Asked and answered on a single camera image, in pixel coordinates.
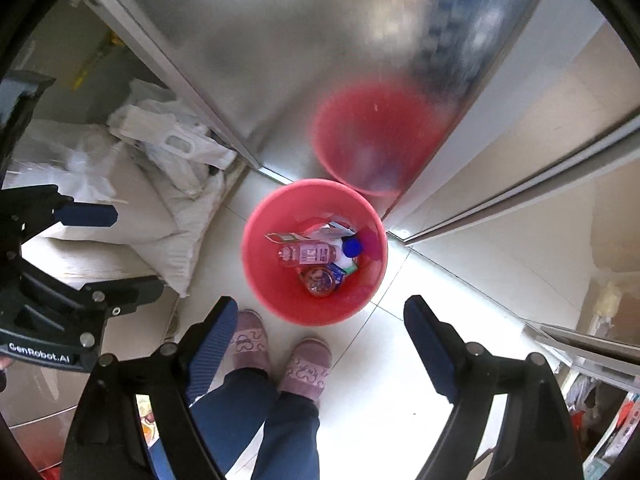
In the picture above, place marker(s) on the steel cabinet door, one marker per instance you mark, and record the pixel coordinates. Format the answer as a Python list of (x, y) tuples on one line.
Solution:
[(250, 35)]

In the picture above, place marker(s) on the clear bottle with purple label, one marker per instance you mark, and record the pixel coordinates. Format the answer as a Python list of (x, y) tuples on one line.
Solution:
[(312, 252)]

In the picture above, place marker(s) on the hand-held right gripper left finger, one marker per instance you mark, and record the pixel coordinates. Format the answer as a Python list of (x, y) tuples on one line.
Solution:
[(212, 345)]

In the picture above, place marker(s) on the person's left leg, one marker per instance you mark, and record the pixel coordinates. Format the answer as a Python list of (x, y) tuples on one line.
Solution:
[(235, 410)]

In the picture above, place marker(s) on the person's leg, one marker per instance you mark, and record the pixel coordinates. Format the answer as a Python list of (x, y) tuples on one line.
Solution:
[(290, 440), (235, 410)]

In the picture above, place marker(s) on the red plastic bin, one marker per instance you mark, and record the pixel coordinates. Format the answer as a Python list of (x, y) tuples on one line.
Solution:
[(270, 285)]

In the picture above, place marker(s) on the person's left pink slipper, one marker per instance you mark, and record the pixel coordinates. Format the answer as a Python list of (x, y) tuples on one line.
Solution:
[(251, 342)]

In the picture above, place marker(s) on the person's right pink slipper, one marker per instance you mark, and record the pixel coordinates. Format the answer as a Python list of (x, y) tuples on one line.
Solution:
[(306, 370)]

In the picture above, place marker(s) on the orange faceted plastic jar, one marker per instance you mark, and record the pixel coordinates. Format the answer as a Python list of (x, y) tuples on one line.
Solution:
[(317, 281)]

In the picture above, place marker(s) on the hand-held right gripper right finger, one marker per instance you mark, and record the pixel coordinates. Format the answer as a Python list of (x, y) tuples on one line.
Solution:
[(430, 345)]

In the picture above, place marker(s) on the white woven sack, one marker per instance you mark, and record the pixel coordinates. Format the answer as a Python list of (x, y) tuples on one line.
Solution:
[(165, 225)]

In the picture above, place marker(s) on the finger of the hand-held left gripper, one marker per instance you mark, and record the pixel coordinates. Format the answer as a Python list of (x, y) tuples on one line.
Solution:
[(135, 290), (87, 215)]

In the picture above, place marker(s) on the person's right leg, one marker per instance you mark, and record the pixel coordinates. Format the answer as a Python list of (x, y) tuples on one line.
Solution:
[(290, 440)]

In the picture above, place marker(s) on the blue round tin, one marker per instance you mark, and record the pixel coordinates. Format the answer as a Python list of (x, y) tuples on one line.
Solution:
[(352, 246)]

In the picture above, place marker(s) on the person's pink slipper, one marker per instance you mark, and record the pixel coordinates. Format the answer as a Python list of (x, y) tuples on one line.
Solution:
[(306, 370), (251, 342)]

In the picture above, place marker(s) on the blue plastic wrapper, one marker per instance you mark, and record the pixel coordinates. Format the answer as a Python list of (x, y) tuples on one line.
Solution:
[(346, 271)]

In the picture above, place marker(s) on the pale cabinet door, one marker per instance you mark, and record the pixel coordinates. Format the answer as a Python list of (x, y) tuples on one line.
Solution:
[(525, 135)]

